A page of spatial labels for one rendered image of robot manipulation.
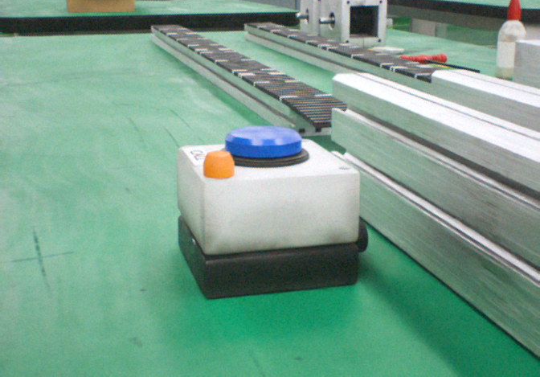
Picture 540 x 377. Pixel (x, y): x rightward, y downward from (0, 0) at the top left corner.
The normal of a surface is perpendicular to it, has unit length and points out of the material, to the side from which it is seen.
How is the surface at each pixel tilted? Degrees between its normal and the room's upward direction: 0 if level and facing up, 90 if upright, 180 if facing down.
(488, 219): 90
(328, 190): 90
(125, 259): 0
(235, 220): 90
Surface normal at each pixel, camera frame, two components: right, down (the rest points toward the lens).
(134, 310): 0.00, -0.97
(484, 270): -0.97, 0.07
